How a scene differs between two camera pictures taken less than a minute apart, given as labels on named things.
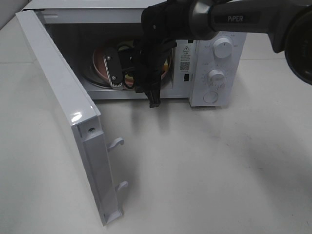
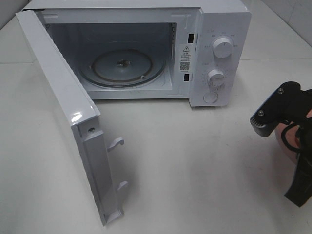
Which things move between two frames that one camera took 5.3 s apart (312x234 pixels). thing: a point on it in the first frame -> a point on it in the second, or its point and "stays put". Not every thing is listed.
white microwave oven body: (209, 71) stays put
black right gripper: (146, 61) -> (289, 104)
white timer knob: (216, 78) stays put
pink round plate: (100, 72) -> (291, 133)
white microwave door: (81, 109) stays put
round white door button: (210, 97) stays put
